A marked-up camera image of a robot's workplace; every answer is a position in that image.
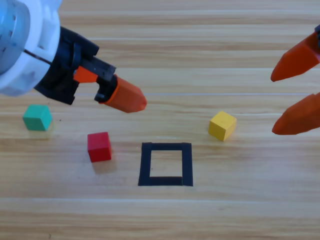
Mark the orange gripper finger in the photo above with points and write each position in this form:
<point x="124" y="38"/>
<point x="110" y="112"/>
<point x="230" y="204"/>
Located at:
<point x="297" y="61"/>
<point x="300" y="117"/>

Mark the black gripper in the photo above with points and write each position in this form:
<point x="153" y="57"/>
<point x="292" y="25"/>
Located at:
<point x="65" y="75"/>

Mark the red wooden cube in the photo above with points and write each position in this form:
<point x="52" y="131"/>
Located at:
<point x="99" y="147"/>

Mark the green wooden cube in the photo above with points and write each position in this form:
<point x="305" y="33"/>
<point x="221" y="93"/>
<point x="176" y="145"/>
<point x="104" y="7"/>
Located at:
<point x="37" y="117"/>

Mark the yellow wooden cube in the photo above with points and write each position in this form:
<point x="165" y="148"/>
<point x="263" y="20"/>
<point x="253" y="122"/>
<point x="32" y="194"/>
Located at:
<point x="222" y="126"/>

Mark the black tape square outline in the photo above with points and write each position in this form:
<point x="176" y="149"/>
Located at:
<point x="146" y="165"/>

